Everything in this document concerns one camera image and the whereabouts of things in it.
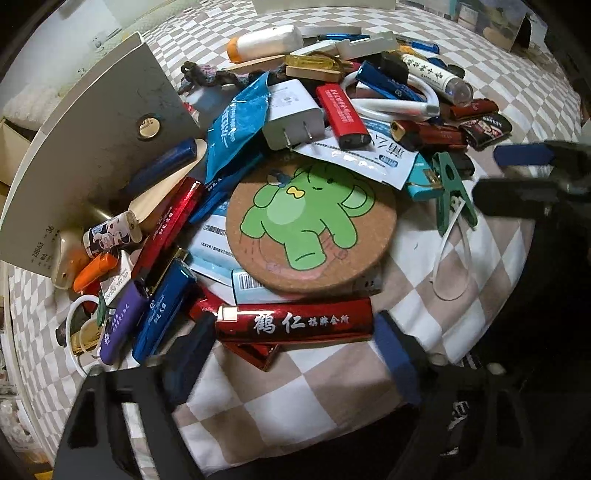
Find large blue lighter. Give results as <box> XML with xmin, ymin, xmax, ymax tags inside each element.
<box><xmin>131</xmin><ymin>257</ymin><xmax>198</xmax><ymax>364</ymax></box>

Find orange lighter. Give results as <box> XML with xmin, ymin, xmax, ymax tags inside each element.
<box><xmin>72</xmin><ymin>251</ymin><xmax>120</xmax><ymax>295</ymax></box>

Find white zip tie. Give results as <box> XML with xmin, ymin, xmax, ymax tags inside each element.
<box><xmin>431</xmin><ymin>203</ymin><xmax>472</xmax><ymax>301</ymax></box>

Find glossy red lighter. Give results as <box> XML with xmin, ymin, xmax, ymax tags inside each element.
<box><xmin>450</xmin><ymin>98</ymin><xmax>500</xmax><ymax>121</ymax></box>

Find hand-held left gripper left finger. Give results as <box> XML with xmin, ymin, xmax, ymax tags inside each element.
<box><xmin>55</xmin><ymin>316</ymin><xmax>218</xmax><ymax>480</ymax></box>

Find blue translucent lighter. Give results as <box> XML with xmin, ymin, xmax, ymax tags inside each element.
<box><xmin>396</xmin><ymin>36</ymin><xmax>441</xmax><ymax>52</ymax></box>

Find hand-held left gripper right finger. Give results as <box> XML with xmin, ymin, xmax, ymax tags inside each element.
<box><xmin>375</xmin><ymin>311</ymin><xmax>541</xmax><ymax>480</ymax></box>

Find gold earbud case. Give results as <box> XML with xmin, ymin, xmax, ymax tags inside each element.
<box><xmin>50</xmin><ymin>230</ymin><xmax>93</xmax><ymax>291</ymax></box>

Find red metallic lighter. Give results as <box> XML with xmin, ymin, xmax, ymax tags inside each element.
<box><xmin>130</xmin><ymin>176</ymin><xmax>205</xmax><ymax>288</ymax></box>

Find pale blue barcode packet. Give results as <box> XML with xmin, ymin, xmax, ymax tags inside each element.
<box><xmin>230</xmin><ymin>269</ymin><xmax>384</xmax><ymax>306</ymax></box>

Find green clothespin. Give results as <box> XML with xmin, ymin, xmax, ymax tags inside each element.
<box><xmin>431</xmin><ymin>151</ymin><xmax>478</xmax><ymax>237</ymax></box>

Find purple lighter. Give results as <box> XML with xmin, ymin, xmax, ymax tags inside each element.
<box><xmin>98</xmin><ymin>279</ymin><xmax>151</xmax><ymax>364</ymax></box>

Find white coiled cable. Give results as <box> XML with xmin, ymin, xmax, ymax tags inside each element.
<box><xmin>342</xmin><ymin>69</ymin><xmax>441</xmax><ymax>121</ymax></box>

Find white fluffy pillow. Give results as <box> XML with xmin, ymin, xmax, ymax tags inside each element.
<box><xmin>0</xmin><ymin>85</ymin><xmax>70</xmax><ymax>134</ymax></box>

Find black red printed lighter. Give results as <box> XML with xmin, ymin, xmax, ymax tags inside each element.
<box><xmin>462</xmin><ymin>115</ymin><xmax>513</xmax><ymax>149</ymax></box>

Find dark red lighter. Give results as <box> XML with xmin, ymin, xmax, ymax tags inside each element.
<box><xmin>406</xmin><ymin>122</ymin><xmax>469</xmax><ymax>151</ymax></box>

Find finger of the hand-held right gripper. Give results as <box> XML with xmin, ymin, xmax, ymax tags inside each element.
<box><xmin>472</xmin><ymin>178</ymin><xmax>591</xmax><ymax>219</ymax></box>
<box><xmin>493</xmin><ymin>140</ymin><xmax>591</xmax><ymax>172</ymax></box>

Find dark crochet piece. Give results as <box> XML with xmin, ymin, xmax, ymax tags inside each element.
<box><xmin>179</xmin><ymin>61</ymin><xmax>269</xmax><ymax>95</ymax></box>

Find white bottle with orange cap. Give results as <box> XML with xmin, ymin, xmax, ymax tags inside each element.
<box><xmin>226</xmin><ymin>25</ymin><xmax>304</xmax><ymax>63</ymax></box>

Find white sachet with blue print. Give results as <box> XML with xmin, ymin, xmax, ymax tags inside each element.
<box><xmin>188</xmin><ymin>198</ymin><xmax>245</xmax><ymax>289</ymax></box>
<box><xmin>293</xmin><ymin>133</ymin><xmax>419</xmax><ymax>191</ymax></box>

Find cork coaster with green elephant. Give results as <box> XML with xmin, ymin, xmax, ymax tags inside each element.
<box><xmin>225</xmin><ymin>159</ymin><xmax>399</xmax><ymax>296</ymax></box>

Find clear plastic storage bin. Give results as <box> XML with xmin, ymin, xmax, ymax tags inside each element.
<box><xmin>443</xmin><ymin>0</ymin><xmax>552</xmax><ymax>52</ymax></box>

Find cartoon print lighter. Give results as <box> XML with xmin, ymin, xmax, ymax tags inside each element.
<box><xmin>82</xmin><ymin>210</ymin><xmax>142</xmax><ymax>258</ymax></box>

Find round wooden slice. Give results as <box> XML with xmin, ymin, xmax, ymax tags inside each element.
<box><xmin>221</xmin><ymin>54</ymin><xmax>288</xmax><ymax>73</ymax></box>

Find red lighter with white print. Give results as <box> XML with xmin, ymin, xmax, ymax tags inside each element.
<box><xmin>316</xmin><ymin>83</ymin><xmax>372</xmax><ymax>149</ymax></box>

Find white tube with clear cap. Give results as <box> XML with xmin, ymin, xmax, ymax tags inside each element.
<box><xmin>399</xmin><ymin>53</ymin><xmax>472</xmax><ymax>104</ymax></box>

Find white USB charger plug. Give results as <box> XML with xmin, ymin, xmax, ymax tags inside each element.
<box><xmin>262</xmin><ymin>79</ymin><xmax>326</xmax><ymax>151</ymax></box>

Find flat blue lighter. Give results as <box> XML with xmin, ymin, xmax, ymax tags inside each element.
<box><xmin>355</xmin><ymin>61</ymin><xmax>428</xmax><ymax>101</ymax></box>

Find black ribbed clip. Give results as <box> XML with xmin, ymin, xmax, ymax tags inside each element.
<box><xmin>369</xmin><ymin>51</ymin><xmax>409</xmax><ymax>84</ymax></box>

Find long red lighter white characters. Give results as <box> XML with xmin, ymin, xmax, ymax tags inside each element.
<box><xmin>213</xmin><ymin>296</ymin><xmax>376</xmax><ymax>344</ymax></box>

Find dark blue lighter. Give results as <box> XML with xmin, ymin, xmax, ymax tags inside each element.
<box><xmin>124</xmin><ymin>137</ymin><xmax>198</xmax><ymax>195</ymax></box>

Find wooden bedside shelf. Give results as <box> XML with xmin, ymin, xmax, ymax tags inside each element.
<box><xmin>0</xmin><ymin>117</ymin><xmax>42</xmax><ymax>195</ymax></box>

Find heap of mixed small sundries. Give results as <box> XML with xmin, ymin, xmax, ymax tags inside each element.
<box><xmin>51</xmin><ymin>23</ymin><xmax>513</xmax><ymax>374</ymax></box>

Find yellow translucent lighter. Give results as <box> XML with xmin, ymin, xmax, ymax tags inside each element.
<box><xmin>284</xmin><ymin>52</ymin><xmax>354</xmax><ymax>72</ymax></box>

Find white cable loop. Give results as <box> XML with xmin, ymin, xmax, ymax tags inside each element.
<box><xmin>65</xmin><ymin>294</ymin><xmax>105</xmax><ymax>374</ymax></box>

